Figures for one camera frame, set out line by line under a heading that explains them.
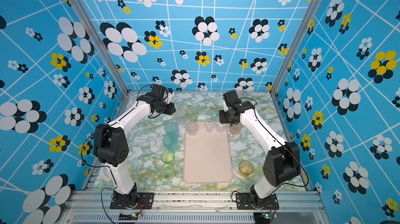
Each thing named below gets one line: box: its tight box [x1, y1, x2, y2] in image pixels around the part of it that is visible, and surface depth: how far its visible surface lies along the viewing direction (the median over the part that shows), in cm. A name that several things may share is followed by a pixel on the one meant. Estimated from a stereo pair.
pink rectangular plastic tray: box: [182, 121, 233, 184], surface depth 92 cm
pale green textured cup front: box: [159, 163, 175, 180], surface depth 82 cm
